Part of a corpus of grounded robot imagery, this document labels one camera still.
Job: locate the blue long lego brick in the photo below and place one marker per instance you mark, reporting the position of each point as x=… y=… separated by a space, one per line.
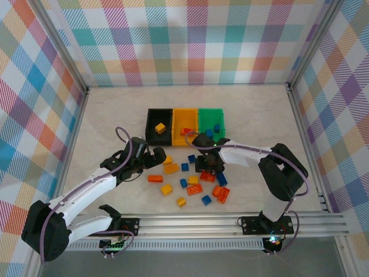
x=221 y=178

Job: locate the yellow square lego brick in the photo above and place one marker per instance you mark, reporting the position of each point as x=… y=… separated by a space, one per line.
x=181 y=202
x=167 y=189
x=160 y=128
x=168 y=160
x=192 y=180

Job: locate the yellow long lego brick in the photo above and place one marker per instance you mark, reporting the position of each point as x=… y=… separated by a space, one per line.
x=171 y=168

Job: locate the orange rounded lego brick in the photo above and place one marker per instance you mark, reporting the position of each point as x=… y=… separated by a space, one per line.
x=186 y=131

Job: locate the black plastic bin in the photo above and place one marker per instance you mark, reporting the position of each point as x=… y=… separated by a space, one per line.
x=152 y=115

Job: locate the green plastic bin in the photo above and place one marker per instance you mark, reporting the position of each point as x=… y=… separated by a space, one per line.
x=210 y=115

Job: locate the yellow plastic bin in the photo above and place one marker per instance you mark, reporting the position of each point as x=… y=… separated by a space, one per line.
x=186 y=116

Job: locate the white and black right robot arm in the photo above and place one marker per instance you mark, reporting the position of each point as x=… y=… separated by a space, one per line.
x=245 y=157

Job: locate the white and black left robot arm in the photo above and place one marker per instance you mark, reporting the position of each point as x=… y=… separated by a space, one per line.
x=86 y=190

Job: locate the black controller board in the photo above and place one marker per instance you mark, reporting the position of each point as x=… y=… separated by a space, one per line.
x=274 y=242
x=113 y=245

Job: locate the plaid fabric backdrop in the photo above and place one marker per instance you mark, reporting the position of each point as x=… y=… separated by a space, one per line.
x=346 y=115
x=184 y=43
x=23 y=115

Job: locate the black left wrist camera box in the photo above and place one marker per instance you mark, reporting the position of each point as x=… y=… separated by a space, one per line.
x=139 y=150

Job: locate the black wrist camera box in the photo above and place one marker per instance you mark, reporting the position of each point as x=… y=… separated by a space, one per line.
x=201 y=141
x=139 y=150

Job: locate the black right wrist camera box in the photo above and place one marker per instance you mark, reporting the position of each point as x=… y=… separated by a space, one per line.
x=201 y=141

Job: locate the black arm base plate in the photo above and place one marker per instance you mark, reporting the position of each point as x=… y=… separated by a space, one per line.
x=131 y=226
x=250 y=226

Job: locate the aluminium mounting rail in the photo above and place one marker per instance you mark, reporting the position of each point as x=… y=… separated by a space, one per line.
x=187 y=226

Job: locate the aluminium side rail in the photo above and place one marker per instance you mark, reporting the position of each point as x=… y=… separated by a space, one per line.
x=77 y=121
x=300 y=121

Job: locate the aluminium frame post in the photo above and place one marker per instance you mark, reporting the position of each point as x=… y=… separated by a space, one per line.
x=61 y=43
x=312 y=43

